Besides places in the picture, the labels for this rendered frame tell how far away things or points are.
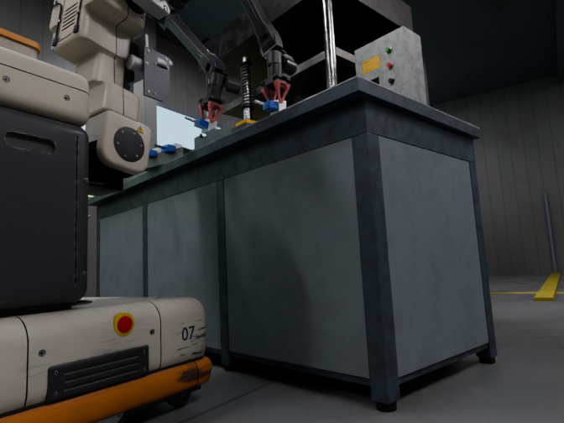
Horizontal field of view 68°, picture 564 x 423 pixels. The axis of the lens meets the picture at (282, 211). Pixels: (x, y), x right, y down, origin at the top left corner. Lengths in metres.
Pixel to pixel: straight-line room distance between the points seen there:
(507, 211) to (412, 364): 6.95
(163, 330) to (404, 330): 0.59
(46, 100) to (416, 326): 1.02
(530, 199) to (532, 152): 0.78
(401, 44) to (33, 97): 1.69
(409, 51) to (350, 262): 1.38
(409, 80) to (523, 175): 6.04
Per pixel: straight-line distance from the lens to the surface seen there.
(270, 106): 1.56
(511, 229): 8.00
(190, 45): 1.93
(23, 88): 1.02
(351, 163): 1.11
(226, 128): 1.60
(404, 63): 2.21
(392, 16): 2.93
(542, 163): 8.09
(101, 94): 1.35
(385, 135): 1.15
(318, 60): 2.55
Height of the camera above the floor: 0.35
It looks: 7 degrees up
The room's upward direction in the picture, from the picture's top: 3 degrees counter-clockwise
